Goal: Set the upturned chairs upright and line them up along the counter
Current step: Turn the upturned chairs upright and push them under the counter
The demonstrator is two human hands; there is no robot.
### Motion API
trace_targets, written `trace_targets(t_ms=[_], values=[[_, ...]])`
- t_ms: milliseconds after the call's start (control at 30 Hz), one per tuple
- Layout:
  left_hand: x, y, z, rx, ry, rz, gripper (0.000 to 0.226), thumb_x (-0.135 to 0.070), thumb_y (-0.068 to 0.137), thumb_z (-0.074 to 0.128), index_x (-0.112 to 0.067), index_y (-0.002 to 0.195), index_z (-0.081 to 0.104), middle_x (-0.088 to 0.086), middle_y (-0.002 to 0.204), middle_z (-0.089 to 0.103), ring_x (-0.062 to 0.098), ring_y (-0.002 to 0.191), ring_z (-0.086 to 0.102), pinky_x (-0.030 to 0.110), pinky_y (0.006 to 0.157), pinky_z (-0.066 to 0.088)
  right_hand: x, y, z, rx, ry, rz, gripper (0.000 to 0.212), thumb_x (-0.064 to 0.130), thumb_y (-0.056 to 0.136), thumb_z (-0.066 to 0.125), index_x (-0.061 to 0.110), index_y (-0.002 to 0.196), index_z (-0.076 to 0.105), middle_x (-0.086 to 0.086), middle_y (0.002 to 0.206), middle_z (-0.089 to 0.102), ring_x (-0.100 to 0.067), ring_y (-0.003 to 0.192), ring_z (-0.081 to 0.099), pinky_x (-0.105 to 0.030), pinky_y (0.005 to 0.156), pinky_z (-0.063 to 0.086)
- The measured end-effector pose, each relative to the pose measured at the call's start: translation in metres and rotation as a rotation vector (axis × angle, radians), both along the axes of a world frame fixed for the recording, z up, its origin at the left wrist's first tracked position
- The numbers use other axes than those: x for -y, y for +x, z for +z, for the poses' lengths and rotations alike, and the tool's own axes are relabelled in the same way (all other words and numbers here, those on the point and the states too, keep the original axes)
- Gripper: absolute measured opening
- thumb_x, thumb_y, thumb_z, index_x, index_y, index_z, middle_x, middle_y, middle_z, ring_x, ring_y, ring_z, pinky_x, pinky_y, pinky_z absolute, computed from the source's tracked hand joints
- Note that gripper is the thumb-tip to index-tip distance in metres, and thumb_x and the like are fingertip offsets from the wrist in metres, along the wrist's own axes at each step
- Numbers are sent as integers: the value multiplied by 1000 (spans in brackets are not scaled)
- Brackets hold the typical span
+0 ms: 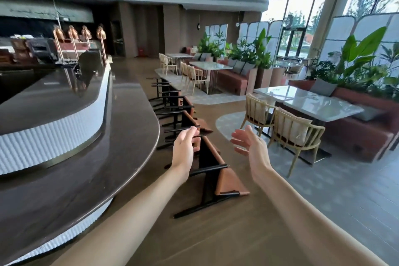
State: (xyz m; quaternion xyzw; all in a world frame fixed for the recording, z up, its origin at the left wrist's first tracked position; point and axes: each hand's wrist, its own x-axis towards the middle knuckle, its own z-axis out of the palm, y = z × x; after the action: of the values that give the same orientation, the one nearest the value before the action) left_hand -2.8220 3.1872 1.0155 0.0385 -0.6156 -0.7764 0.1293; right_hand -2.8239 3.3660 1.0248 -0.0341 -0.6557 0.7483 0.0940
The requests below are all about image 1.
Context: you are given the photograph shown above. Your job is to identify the person's left hand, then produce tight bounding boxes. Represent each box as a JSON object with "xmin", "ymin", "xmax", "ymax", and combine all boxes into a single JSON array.
[{"xmin": 170, "ymin": 126, "xmax": 202, "ymax": 180}]

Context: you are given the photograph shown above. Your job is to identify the person's right hand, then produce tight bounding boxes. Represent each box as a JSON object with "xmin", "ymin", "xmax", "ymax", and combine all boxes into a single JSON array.
[{"xmin": 230, "ymin": 124, "xmax": 276, "ymax": 186}]

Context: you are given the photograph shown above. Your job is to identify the person's right forearm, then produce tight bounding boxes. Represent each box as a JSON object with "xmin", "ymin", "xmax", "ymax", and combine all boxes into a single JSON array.
[{"xmin": 253, "ymin": 169, "xmax": 389, "ymax": 266}]

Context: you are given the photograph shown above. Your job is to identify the person's left forearm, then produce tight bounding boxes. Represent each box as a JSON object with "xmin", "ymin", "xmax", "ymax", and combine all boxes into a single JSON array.
[{"xmin": 51, "ymin": 164, "xmax": 191, "ymax": 266}]

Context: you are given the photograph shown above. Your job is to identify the short red-brown sofa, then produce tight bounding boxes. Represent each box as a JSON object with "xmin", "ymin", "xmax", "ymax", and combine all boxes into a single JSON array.
[{"xmin": 216, "ymin": 59, "xmax": 259, "ymax": 96}]

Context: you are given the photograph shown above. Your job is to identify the brown planter box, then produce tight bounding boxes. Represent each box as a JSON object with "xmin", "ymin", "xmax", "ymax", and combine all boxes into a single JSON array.
[{"xmin": 254, "ymin": 68, "xmax": 286, "ymax": 89}]

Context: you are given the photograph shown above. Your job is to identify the dark brown table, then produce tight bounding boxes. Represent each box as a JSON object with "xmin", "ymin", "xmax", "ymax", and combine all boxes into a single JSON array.
[{"xmin": 0, "ymin": 57, "xmax": 161, "ymax": 266}]

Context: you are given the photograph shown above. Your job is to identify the long red-brown sofa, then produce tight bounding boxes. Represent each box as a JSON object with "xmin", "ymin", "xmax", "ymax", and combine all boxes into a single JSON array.
[{"xmin": 288, "ymin": 79, "xmax": 399, "ymax": 163}]

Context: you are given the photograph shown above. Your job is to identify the white folding screen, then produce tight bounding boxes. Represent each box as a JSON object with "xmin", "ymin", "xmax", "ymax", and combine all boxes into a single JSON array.
[
  {"xmin": 321, "ymin": 14, "xmax": 399, "ymax": 74},
  {"xmin": 204, "ymin": 24, "xmax": 229, "ymax": 52},
  {"xmin": 238, "ymin": 20, "xmax": 283, "ymax": 57}
]

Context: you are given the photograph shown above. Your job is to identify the black monitor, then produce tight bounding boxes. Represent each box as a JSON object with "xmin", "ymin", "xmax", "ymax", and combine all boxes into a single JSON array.
[{"xmin": 78, "ymin": 49, "xmax": 104, "ymax": 72}]

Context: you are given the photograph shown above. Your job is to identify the large green leafy plant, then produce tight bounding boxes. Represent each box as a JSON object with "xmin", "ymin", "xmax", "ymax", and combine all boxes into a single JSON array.
[{"xmin": 307, "ymin": 27, "xmax": 399, "ymax": 102}]

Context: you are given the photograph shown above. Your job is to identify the copper heat lamp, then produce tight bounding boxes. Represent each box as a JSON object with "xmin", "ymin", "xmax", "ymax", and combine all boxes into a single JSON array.
[
  {"xmin": 52, "ymin": 24, "xmax": 65, "ymax": 61},
  {"xmin": 81, "ymin": 25, "xmax": 94, "ymax": 50},
  {"xmin": 67, "ymin": 25, "xmax": 80, "ymax": 60},
  {"xmin": 96, "ymin": 24, "xmax": 108, "ymax": 64}
]

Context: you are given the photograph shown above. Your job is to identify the black counter machine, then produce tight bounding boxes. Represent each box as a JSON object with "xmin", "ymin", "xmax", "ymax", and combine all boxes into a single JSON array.
[{"xmin": 28, "ymin": 37, "xmax": 59, "ymax": 64}]

